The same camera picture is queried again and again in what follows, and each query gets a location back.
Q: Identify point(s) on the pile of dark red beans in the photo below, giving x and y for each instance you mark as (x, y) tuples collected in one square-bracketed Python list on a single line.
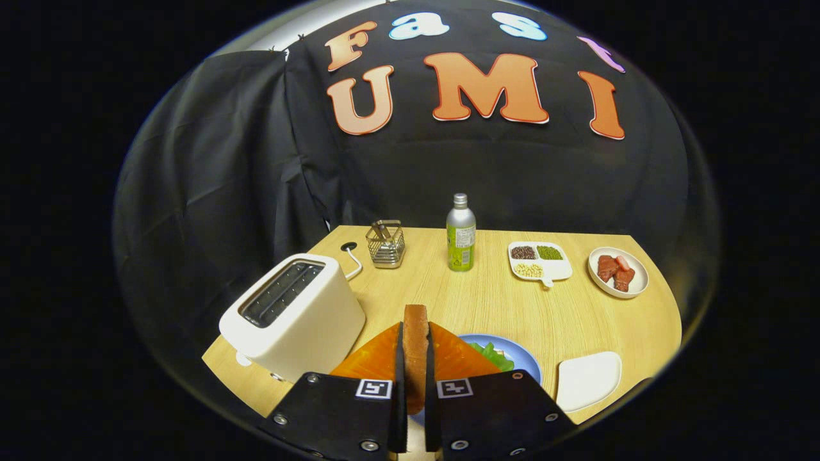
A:
[(523, 252)]

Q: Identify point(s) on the pile of pale beans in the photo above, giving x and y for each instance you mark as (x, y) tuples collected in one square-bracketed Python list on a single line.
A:
[(528, 270)]

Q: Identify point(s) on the blue plate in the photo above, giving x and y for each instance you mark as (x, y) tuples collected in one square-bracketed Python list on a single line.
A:
[(525, 362)]

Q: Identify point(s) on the black backdrop cloth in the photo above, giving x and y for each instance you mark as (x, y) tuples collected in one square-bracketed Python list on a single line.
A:
[(512, 173)]

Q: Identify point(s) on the white toaster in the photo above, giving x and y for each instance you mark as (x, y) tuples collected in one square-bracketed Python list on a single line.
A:
[(307, 333)]

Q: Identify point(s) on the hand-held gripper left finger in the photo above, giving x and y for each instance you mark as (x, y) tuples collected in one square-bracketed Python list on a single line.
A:
[(400, 416)]

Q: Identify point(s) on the green lettuce leaf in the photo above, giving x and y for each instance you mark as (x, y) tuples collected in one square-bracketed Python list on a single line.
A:
[(496, 358)]

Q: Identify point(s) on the white round plate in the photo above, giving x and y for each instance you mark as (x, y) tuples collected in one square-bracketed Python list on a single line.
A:
[(639, 278)]

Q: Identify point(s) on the brown meat piece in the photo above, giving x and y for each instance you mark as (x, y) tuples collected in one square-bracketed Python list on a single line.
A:
[(607, 267), (624, 280)]

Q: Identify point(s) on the white divided dish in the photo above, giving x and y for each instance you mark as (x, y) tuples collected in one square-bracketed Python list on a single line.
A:
[(560, 269)]

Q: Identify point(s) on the white rectangular plate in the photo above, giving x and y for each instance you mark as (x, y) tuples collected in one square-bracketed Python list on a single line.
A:
[(589, 381)]

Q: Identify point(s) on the pile of green beans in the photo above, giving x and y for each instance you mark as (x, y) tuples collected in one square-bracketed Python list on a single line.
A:
[(550, 252)]

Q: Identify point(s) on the round-topped bread slice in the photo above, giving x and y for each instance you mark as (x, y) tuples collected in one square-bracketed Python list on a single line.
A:
[(416, 346)]

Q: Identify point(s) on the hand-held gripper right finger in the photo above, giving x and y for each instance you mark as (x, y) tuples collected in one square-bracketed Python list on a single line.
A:
[(430, 416)]

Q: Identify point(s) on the silver bottle with green label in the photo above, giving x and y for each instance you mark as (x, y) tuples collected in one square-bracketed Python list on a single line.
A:
[(461, 243)]

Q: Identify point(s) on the small pink sausage slice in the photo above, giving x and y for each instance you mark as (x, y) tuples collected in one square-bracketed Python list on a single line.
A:
[(623, 262)]

